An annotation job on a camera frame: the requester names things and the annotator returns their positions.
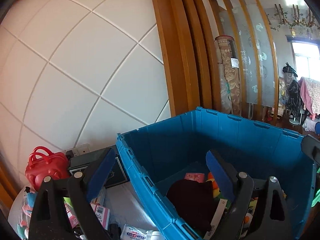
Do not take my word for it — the pink barcode box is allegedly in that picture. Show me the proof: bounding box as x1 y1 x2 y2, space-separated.
91 203 110 230

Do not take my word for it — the red toy suitcase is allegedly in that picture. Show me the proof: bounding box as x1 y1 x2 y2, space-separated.
25 146 70 191

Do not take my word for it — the blue plastic storage crate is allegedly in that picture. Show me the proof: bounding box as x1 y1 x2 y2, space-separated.
116 107 319 239

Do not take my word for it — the toothpaste box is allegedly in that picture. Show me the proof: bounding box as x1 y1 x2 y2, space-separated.
120 224 148 240

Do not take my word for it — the black gift box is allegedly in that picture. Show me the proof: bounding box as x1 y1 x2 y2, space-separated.
68 145 130 189

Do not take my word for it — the rolled patterned carpet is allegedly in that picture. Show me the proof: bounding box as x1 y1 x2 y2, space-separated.
215 35 241 116

